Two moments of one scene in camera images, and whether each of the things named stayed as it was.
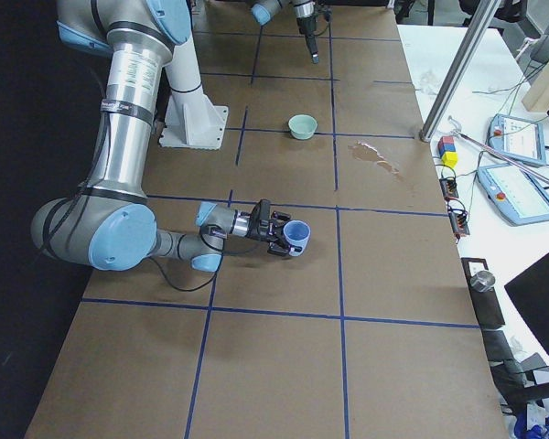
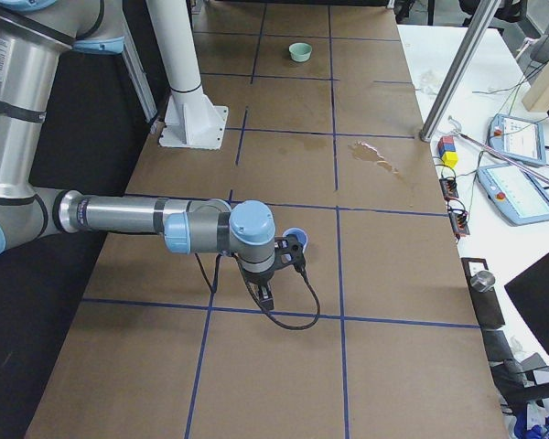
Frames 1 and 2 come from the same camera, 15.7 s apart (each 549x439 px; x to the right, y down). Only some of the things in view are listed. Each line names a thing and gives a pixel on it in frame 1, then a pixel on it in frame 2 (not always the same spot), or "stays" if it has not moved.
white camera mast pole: [191, 121] stays
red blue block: [446, 144] stays
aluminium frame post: [457, 70] stays
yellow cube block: [450, 158] stays
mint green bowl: [303, 126] -> [300, 51]
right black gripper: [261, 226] -> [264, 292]
